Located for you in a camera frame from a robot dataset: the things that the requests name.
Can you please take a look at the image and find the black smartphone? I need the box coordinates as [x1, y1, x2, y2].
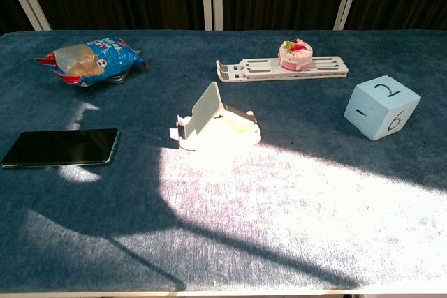
[0, 128, 120, 169]

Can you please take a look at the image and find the white folding phone stand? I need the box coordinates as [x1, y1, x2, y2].
[170, 81, 261, 152]

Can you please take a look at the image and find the white flat slotted stand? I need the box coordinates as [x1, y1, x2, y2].
[215, 55, 350, 84]

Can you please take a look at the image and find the pink toy strawberry cake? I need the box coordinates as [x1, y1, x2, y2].
[277, 38, 314, 73]

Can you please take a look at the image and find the blue snack bag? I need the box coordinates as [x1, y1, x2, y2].
[34, 36, 147, 88]

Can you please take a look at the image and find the light blue numbered foam cube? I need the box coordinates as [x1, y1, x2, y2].
[344, 75, 422, 142]

